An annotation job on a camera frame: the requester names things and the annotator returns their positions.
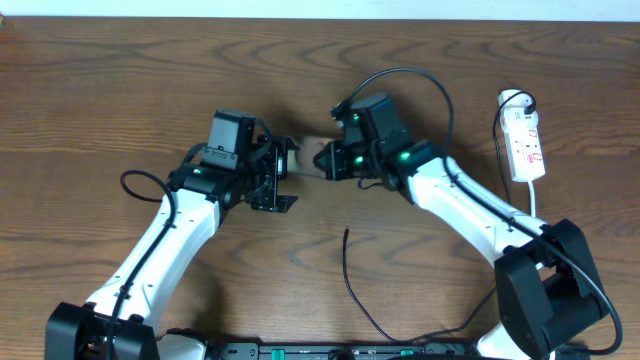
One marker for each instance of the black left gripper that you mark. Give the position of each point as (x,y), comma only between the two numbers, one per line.
(275,147)

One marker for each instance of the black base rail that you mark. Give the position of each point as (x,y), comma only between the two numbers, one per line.
(254,351)

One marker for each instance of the white USB charger adapter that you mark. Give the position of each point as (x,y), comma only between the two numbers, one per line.
(519,103)

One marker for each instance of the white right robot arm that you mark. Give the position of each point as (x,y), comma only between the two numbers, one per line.
(547,285)

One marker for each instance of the white power strip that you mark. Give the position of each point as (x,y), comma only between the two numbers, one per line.
(523,146)

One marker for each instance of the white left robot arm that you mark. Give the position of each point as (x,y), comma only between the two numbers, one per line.
(120,319)

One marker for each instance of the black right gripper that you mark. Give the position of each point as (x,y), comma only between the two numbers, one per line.
(334,168)

